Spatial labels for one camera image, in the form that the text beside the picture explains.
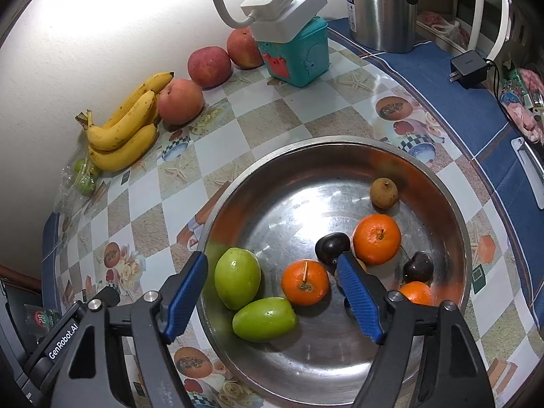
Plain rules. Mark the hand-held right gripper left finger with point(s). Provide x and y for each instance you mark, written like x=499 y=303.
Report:
x=187 y=297

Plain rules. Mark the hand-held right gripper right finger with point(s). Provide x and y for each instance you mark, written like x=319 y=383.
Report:
x=361 y=301

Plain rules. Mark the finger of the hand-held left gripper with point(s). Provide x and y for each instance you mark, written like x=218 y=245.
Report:
x=108 y=295

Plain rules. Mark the green jujube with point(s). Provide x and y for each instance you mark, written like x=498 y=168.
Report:
x=264 y=318
x=237 y=278

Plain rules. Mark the orange tangerine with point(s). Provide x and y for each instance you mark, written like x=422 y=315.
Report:
x=377 y=238
x=305 y=282
x=415 y=293

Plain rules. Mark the dark cherry with stem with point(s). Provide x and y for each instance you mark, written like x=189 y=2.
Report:
x=418 y=267

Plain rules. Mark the stainless steel bowl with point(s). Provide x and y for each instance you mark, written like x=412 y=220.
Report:
x=297 y=204

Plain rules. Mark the clear bag of green fruits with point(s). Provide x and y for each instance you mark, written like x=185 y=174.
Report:
x=83 y=180

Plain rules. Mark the clear glass mug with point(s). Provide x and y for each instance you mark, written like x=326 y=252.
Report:
x=40 y=318

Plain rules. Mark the bunch of yellow bananas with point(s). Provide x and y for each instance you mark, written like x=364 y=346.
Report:
x=123 y=136

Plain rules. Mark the red apple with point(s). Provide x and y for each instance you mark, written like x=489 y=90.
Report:
x=180 y=101
x=209 y=67
x=244 y=49

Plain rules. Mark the checkered printed tablecloth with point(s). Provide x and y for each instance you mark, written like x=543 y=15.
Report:
x=297 y=110

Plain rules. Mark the teal plastic box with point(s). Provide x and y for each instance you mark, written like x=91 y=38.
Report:
x=301 y=59

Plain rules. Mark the black charger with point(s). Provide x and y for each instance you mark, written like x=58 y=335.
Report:
x=467 y=68

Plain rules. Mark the red white plastic bag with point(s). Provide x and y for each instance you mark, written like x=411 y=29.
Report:
x=442 y=23

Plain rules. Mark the stainless steel kettle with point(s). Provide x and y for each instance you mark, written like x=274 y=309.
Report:
x=378 y=8

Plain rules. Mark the white power strip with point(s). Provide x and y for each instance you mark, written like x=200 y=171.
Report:
x=289 y=12

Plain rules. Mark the white chair frame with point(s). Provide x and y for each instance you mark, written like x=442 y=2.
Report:
x=478 y=8

